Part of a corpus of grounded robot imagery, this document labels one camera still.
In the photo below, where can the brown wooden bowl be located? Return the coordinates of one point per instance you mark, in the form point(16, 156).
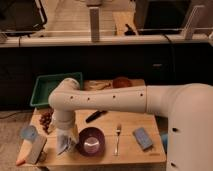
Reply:
point(121, 82)

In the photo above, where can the black monitor right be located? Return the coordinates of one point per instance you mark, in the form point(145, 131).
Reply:
point(160, 16)

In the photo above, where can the blue sponge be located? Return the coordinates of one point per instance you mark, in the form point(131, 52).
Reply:
point(143, 138)

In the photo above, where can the green plastic bin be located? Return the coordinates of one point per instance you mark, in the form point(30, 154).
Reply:
point(45, 84)

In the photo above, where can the purple bowl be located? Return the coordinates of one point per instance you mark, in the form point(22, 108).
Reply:
point(91, 142)

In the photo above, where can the black monitor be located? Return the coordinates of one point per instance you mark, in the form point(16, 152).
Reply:
point(22, 15)
point(160, 16)

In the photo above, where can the black monitor left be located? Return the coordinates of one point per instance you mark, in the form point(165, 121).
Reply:
point(22, 15)

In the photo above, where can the white vertical post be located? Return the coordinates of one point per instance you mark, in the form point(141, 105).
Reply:
point(94, 24)

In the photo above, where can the purple grapes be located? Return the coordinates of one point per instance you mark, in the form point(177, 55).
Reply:
point(45, 121)

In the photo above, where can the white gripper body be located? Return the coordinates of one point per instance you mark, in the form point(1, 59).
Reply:
point(65, 121)

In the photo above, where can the black handled knife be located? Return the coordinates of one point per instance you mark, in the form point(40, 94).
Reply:
point(95, 115)

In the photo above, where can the banana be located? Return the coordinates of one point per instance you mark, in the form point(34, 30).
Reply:
point(97, 85)

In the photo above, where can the wooden table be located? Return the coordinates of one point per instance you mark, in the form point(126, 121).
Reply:
point(129, 151)

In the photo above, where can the silver fork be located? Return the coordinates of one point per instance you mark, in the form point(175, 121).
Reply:
point(118, 132)

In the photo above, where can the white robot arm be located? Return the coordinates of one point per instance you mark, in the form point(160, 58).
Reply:
point(188, 108)

